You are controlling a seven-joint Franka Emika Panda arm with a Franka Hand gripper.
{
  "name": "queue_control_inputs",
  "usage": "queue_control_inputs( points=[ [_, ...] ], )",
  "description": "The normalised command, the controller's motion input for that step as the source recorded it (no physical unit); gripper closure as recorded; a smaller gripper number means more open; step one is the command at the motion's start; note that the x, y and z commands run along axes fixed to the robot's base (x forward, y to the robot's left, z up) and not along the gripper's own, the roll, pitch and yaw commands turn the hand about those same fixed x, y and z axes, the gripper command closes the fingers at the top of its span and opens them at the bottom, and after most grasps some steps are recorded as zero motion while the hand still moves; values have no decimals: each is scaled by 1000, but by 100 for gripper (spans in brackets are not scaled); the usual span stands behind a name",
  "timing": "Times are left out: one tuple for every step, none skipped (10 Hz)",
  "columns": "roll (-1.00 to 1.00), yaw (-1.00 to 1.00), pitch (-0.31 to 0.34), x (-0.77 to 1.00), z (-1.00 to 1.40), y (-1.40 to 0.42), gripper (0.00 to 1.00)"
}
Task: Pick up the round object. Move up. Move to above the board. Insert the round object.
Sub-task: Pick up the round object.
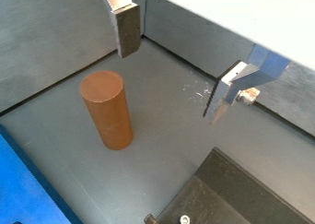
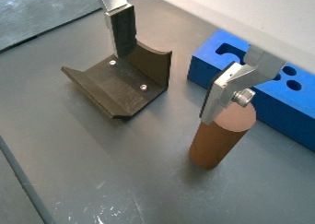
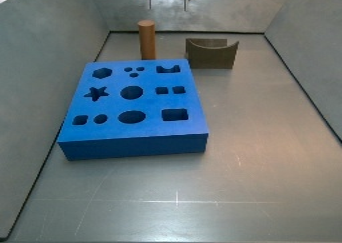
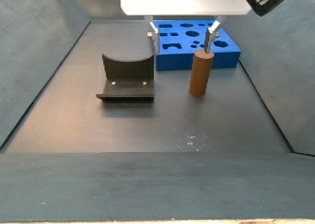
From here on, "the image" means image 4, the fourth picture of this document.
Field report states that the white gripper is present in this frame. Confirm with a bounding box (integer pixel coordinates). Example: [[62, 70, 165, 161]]
[[121, 0, 251, 53]]

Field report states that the brown wooden cylinder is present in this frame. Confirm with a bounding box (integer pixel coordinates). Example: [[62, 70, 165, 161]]
[[189, 50, 214, 97]]

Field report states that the blue foam shape board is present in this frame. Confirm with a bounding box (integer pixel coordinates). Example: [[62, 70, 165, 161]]
[[154, 19, 242, 71]]

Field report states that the black curved holder bracket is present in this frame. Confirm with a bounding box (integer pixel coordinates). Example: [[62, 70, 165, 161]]
[[97, 55, 155, 102]]

